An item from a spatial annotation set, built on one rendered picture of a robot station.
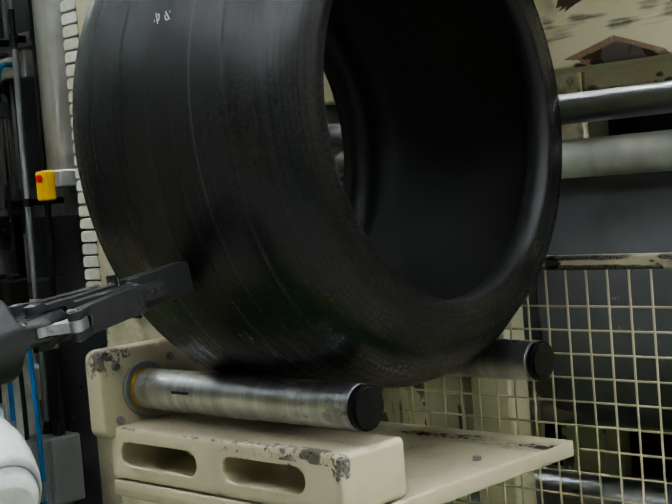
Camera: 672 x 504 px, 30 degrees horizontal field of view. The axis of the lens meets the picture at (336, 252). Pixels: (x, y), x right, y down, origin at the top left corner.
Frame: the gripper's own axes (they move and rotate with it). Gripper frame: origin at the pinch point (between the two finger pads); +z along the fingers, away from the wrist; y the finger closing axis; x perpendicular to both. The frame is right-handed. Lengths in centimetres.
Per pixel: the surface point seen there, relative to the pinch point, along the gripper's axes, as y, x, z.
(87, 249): 40.5, 0.5, 20.5
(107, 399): 22.1, 14.5, 6.7
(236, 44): -10.0, -20.0, 6.2
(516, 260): -11.2, 7.4, 39.1
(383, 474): -12.4, 21.4, 12.0
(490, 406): 23, 37, 72
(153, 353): 22.2, 11.4, 14.0
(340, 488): -12.1, 20.7, 6.6
